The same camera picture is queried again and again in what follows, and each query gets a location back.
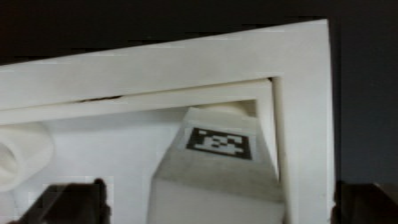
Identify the white square table top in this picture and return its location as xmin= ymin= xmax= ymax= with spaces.
xmin=0 ymin=80 xmax=276 ymax=224

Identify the white fence bar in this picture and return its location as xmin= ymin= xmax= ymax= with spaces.
xmin=274 ymin=20 xmax=335 ymax=224
xmin=0 ymin=18 xmax=331 ymax=111

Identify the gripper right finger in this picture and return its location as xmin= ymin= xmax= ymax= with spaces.
xmin=333 ymin=182 xmax=398 ymax=224

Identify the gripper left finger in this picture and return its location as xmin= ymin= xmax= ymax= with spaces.
xmin=8 ymin=179 xmax=112 ymax=224

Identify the white front fence bar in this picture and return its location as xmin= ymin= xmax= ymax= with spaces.
xmin=0 ymin=18 xmax=331 ymax=111

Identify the white right fence bar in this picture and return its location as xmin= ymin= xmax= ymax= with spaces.
xmin=274 ymin=20 xmax=335 ymax=224

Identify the white leg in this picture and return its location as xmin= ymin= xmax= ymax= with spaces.
xmin=148 ymin=102 xmax=285 ymax=224

